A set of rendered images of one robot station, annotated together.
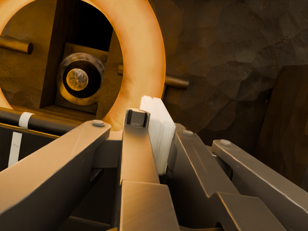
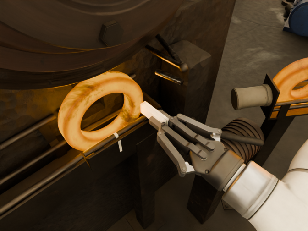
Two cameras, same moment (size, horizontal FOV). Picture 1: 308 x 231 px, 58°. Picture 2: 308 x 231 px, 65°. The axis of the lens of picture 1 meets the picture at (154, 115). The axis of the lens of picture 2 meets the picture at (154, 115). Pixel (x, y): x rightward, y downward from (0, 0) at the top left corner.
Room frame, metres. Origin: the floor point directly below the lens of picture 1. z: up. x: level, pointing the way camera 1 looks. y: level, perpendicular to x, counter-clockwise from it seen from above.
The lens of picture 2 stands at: (-0.09, 0.22, 1.12)
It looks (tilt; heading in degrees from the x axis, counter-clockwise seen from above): 48 degrees down; 321
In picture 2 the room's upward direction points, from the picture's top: straight up
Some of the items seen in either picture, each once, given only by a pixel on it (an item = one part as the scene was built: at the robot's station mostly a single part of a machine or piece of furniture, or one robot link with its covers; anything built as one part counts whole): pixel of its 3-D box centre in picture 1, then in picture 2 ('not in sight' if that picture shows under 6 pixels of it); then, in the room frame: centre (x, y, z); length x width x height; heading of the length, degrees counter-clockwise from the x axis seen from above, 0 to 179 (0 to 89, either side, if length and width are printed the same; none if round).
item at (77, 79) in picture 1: (95, 78); not in sight; (0.38, 0.09, 0.74); 0.17 x 0.04 x 0.04; 1
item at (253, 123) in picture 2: not in sight; (217, 178); (0.09, -0.24, 0.27); 0.22 x 0.13 x 0.53; 91
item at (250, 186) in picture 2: not in sight; (246, 187); (-0.05, -0.03, 0.71); 0.09 x 0.06 x 0.09; 98
